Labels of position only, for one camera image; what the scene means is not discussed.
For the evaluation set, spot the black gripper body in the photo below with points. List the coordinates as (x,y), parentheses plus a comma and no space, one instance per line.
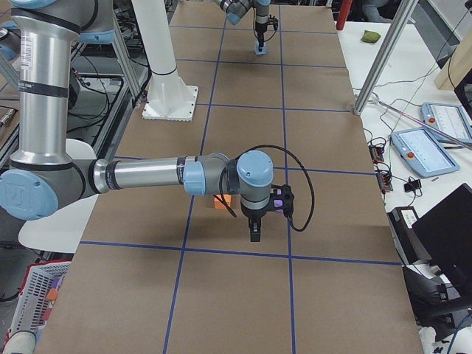
(252,214)
(259,30)

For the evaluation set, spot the light blue foam block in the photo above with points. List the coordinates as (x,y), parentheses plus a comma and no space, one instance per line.
(260,50)

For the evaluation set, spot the purple foam block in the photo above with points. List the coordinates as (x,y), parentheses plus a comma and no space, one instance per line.
(278,200)

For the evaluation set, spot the orange foam block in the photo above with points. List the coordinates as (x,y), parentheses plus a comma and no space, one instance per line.
(222,201)

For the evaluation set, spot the green bean bag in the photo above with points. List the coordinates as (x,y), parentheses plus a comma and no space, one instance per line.
(370,37)

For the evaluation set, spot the black power brick box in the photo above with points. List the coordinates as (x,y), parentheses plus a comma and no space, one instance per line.
(406,242)

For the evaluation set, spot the near teach pendant tablet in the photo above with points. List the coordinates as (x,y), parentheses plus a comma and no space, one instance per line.
(423,153)

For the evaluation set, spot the teach pendant tablet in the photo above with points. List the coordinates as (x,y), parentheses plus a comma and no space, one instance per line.
(449,119)
(423,153)

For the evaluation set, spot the black monitor laptop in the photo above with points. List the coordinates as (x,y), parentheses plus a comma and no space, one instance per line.
(445,232)

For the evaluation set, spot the far teach pendant tablet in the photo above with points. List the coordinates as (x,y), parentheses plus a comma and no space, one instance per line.
(449,119)

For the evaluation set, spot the white plastic basket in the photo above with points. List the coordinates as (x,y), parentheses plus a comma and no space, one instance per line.
(35,302)

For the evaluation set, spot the aluminium frame post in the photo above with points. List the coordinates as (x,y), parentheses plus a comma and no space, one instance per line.
(390,40)

